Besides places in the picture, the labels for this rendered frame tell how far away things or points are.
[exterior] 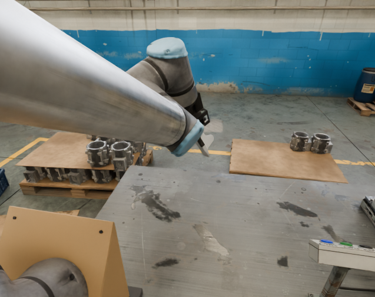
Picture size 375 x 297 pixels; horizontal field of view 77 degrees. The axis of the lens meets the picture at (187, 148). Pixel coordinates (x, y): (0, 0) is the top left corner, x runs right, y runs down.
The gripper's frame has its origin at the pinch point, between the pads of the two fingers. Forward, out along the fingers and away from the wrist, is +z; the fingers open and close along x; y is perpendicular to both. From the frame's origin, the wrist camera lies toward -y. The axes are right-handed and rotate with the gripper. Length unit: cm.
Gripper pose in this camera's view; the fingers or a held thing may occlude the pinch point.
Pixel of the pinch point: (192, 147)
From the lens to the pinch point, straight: 82.4
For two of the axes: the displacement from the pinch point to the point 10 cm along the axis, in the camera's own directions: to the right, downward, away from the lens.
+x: -6.3, -4.9, 6.0
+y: 7.4, -6.1, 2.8
